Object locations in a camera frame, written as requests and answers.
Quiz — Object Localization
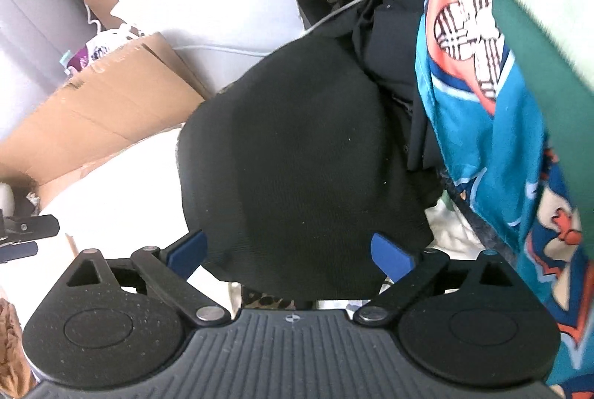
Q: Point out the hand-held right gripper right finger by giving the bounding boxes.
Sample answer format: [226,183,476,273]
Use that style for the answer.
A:
[353,232,517,327]

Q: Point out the black clothes pile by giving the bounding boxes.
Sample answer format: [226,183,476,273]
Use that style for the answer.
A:
[350,0,446,170]

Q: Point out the white printed bedsheet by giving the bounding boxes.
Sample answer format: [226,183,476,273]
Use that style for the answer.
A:
[37,125,483,311]

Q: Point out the teal patterned garment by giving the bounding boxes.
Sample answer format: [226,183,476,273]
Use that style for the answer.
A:
[414,0,594,399]

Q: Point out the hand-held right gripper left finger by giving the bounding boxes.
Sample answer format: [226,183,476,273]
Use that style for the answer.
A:
[66,229,231,326]

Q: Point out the black shorts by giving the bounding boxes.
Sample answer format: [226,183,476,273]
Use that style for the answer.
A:
[174,35,434,309]

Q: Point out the leopard print cloth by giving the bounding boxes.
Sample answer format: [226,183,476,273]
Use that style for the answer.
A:
[241,288,298,311]

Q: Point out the purple white plastic bag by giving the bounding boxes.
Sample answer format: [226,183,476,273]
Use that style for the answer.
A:
[65,23,140,75]

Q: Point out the green and white cloth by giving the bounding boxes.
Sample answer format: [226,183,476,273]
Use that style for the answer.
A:
[452,0,594,214]

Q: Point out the brown cloth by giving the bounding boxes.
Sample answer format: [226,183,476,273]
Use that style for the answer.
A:
[0,299,31,399]

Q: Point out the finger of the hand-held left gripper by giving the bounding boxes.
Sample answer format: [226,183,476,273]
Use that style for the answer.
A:
[0,241,39,264]
[4,215,60,241]

